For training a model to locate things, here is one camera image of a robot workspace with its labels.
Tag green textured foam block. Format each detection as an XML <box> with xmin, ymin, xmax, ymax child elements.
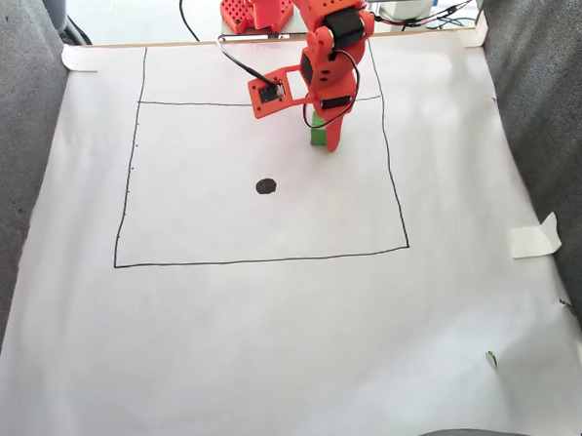
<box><xmin>308</xmin><ymin>114</ymin><xmax>329</xmax><ymax>148</ymax></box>

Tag white tape piece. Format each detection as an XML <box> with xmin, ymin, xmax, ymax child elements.
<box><xmin>60</xmin><ymin>43</ymin><xmax>99</xmax><ymax>75</ymax></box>
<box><xmin>507</xmin><ymin>211</ymin><xmax>564</xmax><ymax>260</ymax></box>
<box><xmin>455</xmin><ymin>10</ymin><xmax>490</xmax><ymax>49</ymax></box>

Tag white paper sheet with lines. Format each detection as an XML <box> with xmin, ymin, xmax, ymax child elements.
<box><xmin>0</xmin><ymin>20</ymin><xmax>582</xmax><ymax>436</ymax></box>

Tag grey fabric side panel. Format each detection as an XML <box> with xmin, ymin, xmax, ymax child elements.
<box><xmin>476</xmin><ymin>0</ymin><xmax>582</xmax><ymax>416</ymax></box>
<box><xmin>0</xmin><ymin>0</ymin><xmax>88</xmax><ymax>410</ymax></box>

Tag orange mount with small camera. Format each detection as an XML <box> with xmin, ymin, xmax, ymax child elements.
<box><xmin>246</xmin><ymin>63</ymin><xmax>317</xmax><ymax>121</ymax></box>

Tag black camera cable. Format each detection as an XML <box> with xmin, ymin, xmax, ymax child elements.
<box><xmin>178</xmin><ymin>0</ymin><xmax>286</xmax><ymax>96</ymax></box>

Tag red and black wires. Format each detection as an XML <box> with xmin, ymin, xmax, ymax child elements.
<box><xmin>367</xmin><ymin>0</ymin><xmax>475</xmax><ymax>33</ymax></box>

